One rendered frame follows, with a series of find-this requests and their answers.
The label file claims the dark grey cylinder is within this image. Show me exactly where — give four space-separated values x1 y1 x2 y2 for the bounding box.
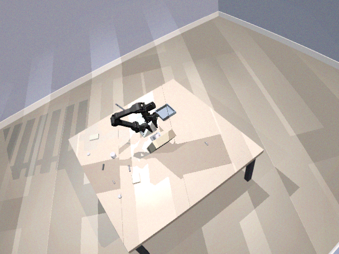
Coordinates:
110 152 117 159

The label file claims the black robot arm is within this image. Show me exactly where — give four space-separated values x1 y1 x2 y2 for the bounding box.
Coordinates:
110 102 157 133

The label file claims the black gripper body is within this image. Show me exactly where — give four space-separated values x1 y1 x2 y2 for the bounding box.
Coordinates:
139 112 151 129

